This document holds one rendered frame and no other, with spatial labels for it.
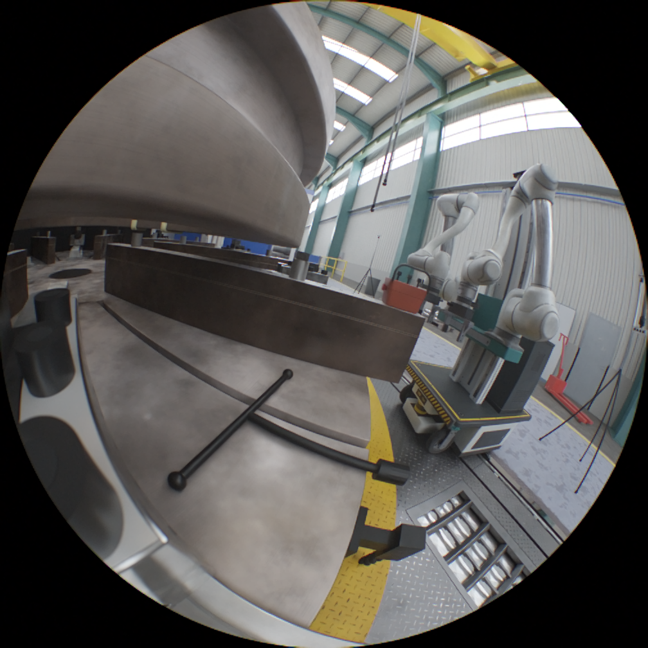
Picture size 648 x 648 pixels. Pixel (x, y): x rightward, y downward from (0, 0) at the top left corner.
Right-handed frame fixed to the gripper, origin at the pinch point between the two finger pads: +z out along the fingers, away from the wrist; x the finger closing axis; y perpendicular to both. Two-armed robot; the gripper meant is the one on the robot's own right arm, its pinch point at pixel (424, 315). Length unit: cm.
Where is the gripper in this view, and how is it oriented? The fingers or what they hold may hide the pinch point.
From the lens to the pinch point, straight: 125.4
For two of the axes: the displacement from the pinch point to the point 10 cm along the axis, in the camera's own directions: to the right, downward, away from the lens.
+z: -2.6, 9.2, 2.8
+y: 9.7, 2.3, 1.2
